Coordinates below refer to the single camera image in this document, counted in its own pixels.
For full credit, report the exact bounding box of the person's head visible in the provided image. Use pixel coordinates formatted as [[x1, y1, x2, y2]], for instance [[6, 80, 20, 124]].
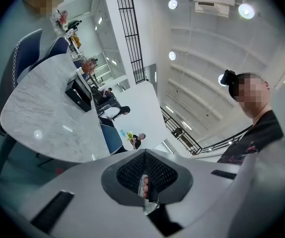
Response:
[[228, 72, 274, 120]]

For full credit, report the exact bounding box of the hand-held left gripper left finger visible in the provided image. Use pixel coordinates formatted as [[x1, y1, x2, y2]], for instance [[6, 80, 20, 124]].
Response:
[[17, 160, 165, 238]]

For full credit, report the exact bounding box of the black metal railing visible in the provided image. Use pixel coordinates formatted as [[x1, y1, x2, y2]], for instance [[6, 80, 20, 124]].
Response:
[[113, 0, 147, 85], [160, 106, 254, 156]]

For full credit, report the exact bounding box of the sofa with yellow cushions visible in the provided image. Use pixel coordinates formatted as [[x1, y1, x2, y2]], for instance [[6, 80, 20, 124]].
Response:
[[70, 33, 81, 48]]

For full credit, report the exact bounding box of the orange plant in white pot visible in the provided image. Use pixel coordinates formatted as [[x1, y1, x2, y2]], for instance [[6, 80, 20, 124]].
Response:
[[76, 57, 98, 75]]

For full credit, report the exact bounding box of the pink chair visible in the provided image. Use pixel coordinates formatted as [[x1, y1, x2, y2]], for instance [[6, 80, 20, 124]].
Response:
[[58, 10, 69, 26]]

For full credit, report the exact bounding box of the person's left hand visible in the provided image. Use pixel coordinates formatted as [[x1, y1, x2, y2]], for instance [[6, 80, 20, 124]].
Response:
[[139, 176, 150, 198]]

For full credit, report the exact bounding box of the black drawer box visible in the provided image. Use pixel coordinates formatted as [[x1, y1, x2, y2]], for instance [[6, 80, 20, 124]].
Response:
[[65, 74, 93, 113]]

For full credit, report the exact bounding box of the white ceiling air conditioner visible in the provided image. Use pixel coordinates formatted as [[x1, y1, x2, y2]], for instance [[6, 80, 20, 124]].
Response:
[[193, 0, 236, 19]]

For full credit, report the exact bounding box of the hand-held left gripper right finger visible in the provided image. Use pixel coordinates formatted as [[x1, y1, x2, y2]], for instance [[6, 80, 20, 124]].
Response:
[[166, 137, 285, 238]]

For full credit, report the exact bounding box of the black head-mounted camera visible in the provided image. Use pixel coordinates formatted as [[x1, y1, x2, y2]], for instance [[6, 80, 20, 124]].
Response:
[[219, 69, 236, 87]]

